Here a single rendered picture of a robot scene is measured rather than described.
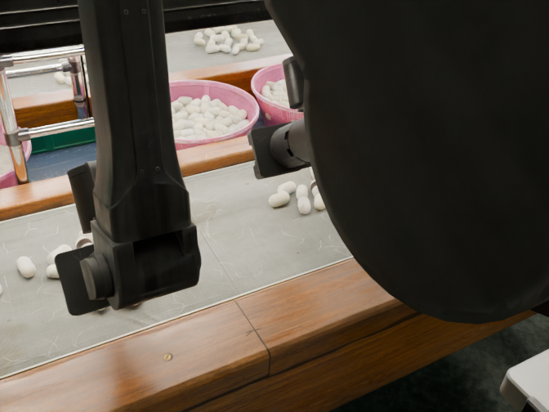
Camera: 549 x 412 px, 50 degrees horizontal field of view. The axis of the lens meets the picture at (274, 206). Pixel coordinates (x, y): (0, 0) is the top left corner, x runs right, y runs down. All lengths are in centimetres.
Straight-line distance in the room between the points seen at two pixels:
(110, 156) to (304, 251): 49
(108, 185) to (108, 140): 3
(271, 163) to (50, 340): 35
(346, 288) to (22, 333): 41
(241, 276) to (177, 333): 15
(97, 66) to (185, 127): 78
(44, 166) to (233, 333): 63
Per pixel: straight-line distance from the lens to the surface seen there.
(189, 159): 102
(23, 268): 85
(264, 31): 169
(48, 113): 126
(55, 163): 122
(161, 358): 69
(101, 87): 42
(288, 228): 90
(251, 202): 95
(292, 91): 72
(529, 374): 36
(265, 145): 78
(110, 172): 43
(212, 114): 121
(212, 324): 72
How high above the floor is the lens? 129
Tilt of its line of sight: 36 degrees down
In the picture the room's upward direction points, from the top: 3 degrees clockwise
